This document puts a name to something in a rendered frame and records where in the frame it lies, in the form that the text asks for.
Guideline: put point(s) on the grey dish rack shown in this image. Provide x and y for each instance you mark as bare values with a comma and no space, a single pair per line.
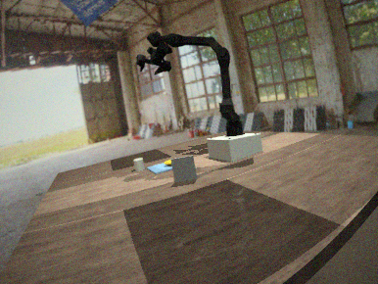
183,169

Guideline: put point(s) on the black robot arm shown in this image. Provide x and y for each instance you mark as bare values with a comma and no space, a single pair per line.
226,108

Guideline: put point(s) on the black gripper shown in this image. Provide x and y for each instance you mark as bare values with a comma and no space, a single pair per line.
155,60

